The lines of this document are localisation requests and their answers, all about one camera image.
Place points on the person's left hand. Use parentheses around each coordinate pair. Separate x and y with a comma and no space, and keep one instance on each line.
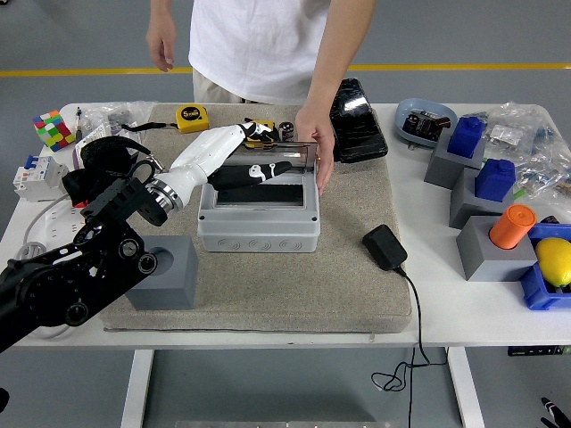
(319,138)

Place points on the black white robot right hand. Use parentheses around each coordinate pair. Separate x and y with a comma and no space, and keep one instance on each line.
(556,417)

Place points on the person's right hand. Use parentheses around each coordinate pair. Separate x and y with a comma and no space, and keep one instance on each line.
(161,44)

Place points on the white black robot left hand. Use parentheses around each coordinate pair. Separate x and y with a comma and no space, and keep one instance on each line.
(201,153)

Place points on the dark transparent hinged box lid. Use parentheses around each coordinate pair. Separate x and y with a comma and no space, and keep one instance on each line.
(294,149)

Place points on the grey plastic junction box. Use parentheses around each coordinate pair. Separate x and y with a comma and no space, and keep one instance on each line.
(259,232)

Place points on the person's right forearm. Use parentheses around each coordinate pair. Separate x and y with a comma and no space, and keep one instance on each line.
(163,11)

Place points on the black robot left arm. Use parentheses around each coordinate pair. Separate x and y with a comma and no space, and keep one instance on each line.
(89,263)

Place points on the person's left forearm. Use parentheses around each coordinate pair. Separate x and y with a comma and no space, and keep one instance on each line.
(341,49)

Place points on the small black cylinder battery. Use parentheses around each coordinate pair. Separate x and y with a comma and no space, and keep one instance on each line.
(286,131)

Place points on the blue block battery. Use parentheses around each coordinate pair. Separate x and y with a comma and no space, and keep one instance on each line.
(466,138)
(494,180)

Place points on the orange cylindrical battery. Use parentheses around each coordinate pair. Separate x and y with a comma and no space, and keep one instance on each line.
(510,227)

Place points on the square yellow tape measure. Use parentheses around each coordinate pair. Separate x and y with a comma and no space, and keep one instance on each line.
(192,118)

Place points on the black glossy pouch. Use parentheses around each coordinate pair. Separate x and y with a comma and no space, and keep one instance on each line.
(361,129)

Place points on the round yellow tape measure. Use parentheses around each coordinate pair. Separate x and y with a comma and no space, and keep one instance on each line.
(252,145)

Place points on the black table control panel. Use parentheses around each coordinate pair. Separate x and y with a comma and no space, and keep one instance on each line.
(535,351)

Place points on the clear bag dark parts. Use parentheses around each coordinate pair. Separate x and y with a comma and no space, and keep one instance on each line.
(116,113)

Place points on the white table leg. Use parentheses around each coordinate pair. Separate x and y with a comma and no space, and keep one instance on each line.
(136,388)
(466,388)

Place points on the light blue bowl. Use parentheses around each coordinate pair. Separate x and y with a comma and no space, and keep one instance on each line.
(410,109)

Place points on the person torso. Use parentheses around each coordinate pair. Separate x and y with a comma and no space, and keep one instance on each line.
(259,44)

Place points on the dark brown components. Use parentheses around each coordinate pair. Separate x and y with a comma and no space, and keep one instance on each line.
(424,125)

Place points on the white purple packet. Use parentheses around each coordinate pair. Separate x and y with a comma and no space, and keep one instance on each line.
(91,136)

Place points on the thin pen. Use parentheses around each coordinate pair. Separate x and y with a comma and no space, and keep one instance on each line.
(80,120)

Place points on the blue plastic bin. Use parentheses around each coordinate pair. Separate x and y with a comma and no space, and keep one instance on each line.
(542,294)

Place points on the black power adapter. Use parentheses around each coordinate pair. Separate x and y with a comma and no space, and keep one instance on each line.
(384,247)

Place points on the black cloth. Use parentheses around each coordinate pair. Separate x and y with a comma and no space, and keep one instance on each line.
(73,187)

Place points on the grey holder block round hole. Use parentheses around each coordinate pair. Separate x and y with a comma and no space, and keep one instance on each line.
(477,258)
(178,285)

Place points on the large colourful puzzle cube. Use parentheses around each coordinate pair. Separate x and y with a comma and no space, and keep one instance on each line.
(52,131)

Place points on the beige fabric mat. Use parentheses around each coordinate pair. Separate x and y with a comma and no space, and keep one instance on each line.
(290,290)

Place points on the yellow lemon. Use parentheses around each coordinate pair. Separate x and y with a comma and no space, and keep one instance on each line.
(553,260)

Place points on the white power strip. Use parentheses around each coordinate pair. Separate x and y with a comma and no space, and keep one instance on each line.
(58,227)

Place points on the white circuit breaker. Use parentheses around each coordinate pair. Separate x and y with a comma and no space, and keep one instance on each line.
(38,178)

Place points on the small clear bag white parts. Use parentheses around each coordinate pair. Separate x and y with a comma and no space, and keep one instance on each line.
(506,134)

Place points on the small black item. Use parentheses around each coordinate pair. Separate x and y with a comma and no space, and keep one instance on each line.
(550,219)

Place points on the large clear parts bag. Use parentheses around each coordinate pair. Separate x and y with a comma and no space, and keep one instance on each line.
(544,156)

